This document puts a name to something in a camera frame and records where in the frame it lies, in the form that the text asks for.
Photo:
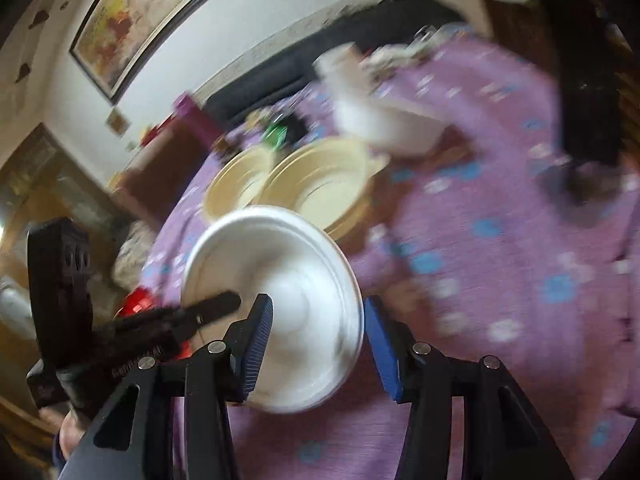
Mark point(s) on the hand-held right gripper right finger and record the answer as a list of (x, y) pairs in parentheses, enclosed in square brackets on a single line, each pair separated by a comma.
[(384, 352)]

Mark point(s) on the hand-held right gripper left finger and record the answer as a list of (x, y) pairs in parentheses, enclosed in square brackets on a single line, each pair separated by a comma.
[(257, 342)]

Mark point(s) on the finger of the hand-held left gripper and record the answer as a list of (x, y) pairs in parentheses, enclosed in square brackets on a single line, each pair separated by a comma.
[(165, 322)]

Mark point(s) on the white foam bowl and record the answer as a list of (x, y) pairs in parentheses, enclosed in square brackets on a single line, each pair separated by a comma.
[(300, 265), (395, 125)]

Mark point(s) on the cream plastic bowl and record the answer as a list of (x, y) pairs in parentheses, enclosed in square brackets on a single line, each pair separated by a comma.
[(235, 185), (330, 180)]

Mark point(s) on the person's left hand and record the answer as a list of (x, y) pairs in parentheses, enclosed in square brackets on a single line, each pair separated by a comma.
[(70, 435)]

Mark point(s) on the red and gold plastic dish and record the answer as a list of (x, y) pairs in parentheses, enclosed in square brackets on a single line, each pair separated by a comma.
[(135, 302)]

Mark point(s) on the purple floral tablecloth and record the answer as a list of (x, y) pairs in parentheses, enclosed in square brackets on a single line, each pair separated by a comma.
[(500, 285)]

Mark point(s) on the brown upholstered chair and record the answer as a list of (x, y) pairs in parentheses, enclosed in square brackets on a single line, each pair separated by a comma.
[(165, 170)]

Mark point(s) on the green snack packet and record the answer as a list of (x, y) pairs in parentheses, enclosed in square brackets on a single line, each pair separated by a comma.
[(277, 132)]

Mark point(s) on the purple thermos bottle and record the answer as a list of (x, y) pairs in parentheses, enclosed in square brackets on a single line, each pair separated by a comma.
[(192, 112)]

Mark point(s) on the framed horse painting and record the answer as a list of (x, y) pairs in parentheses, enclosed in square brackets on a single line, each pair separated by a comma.
[(135, 15)]

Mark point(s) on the white plastic jar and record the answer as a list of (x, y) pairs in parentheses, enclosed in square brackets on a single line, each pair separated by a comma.
[(345, 72)]

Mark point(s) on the black leather sofa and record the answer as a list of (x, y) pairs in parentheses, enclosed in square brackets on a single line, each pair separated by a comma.
[(300, 55)]

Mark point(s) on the dark wooden chair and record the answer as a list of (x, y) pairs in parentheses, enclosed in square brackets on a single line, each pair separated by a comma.
[(575, 70)]

